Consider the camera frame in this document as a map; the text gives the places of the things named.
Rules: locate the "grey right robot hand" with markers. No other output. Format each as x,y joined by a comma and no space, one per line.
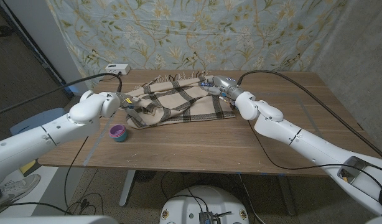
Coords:
225,85

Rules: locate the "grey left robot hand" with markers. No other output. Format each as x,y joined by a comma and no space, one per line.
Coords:
127,101

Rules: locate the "beige plaid fringed scarf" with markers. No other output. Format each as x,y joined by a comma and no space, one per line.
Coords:
172,102

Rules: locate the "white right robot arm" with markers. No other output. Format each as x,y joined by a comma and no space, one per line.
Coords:
303,140

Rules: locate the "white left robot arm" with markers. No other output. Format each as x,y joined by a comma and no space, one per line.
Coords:
54,130

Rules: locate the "purple teal stacked cups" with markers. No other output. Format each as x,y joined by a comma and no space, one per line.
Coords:
118,133

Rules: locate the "white power strip box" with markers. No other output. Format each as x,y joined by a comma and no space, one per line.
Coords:
117,69

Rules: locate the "floral printed backdrop cloth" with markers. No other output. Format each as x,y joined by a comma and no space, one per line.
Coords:
209,31

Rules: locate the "blue cushioned stool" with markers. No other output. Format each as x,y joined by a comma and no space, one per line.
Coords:
44,116

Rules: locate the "white table leg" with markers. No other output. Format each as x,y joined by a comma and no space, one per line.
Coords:
127,186

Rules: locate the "yellow black foot pedal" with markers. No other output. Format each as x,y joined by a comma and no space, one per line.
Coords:
28,166

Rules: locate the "white round robot torso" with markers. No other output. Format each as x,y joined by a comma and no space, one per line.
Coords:
184,208

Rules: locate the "grey table leg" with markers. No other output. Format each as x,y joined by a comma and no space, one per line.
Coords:
286,196

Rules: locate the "small grey torso module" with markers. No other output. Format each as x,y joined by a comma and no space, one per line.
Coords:
208,218

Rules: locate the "white robot chest panel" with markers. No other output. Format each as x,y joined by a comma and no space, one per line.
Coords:
54,220

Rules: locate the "grey sneaker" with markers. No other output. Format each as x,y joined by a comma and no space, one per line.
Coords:
16,188

